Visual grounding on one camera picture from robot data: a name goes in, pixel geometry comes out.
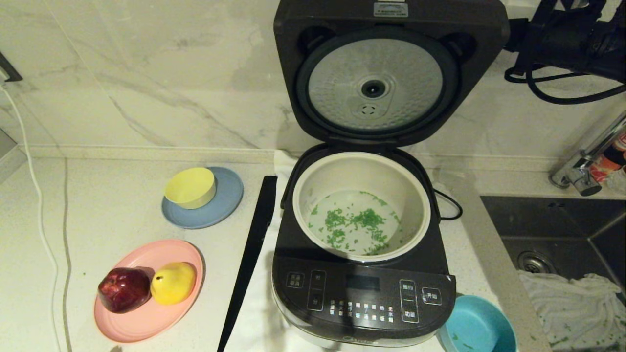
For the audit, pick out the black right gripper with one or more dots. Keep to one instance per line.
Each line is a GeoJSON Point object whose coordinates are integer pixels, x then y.
{"type": "Point", "coordinates": [557, 39]}

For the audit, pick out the chopped green vegetables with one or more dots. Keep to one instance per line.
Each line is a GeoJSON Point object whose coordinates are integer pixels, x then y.
{"type": "Point", "coordinates": [335, 220]}

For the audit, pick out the teal bowl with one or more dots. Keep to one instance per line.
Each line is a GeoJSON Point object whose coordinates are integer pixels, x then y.
{"type": "Point", "coordinates": [477, 327]}

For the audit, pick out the cream inner pot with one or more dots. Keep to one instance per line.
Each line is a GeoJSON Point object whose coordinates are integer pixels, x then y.
{"type": "Point", "coordinates": [362, 171]}

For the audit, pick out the dark grey rice cooker base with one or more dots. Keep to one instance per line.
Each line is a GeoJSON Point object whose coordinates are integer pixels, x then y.
{"type": "Point", "coordinates": [362, 294]}

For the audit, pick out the yellow bowl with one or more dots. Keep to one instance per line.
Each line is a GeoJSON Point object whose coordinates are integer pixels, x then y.
{"type": "Point", "coordinates": [190, 189]}

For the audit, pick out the red printed can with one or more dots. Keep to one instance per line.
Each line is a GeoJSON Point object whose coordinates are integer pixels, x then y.
{"type": "Point", "coordinates": [606, 164]}

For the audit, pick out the chrome faucet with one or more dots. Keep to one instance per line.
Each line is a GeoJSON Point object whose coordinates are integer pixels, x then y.
{"type": "Point", "coordinates": [582, 178]}

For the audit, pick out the clear plastic cup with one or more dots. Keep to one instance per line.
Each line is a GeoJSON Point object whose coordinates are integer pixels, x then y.
{"type": "Point", "coordinates": [449, 180]}

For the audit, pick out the dark metal sink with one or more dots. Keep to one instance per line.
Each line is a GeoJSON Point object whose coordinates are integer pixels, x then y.
{"type": "Point", "coordinates": [552, 225]}

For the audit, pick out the metal sink drain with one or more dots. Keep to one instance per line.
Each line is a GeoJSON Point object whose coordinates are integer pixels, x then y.
{"type": "Point", "coordinates": [535, 263]}

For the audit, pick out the white cloth with green specks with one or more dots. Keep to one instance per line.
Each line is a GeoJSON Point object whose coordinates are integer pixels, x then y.
{"type": "Point", "coordinates": [572, 313]}

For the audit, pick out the blue plate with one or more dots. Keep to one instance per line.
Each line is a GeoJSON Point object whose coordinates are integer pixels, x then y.
{"type": "Point", "coordinates": [225, 203]}

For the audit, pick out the black flat board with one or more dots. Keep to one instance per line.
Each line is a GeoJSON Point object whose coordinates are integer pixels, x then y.
{"type": "Point", "coordinates": [249, 259]}

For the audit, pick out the yellow pear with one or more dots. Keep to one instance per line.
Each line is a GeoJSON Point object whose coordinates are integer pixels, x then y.
{"type": "Point", "coordinates": [172, 283]}

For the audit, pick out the pink plate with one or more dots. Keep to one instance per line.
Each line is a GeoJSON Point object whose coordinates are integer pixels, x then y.
{"type": "Point", "coordinates": [146, 322]}

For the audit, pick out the red apple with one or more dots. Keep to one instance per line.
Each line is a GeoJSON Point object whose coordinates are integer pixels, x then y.
{"type": "Point", "coordinates": [123, 290]}

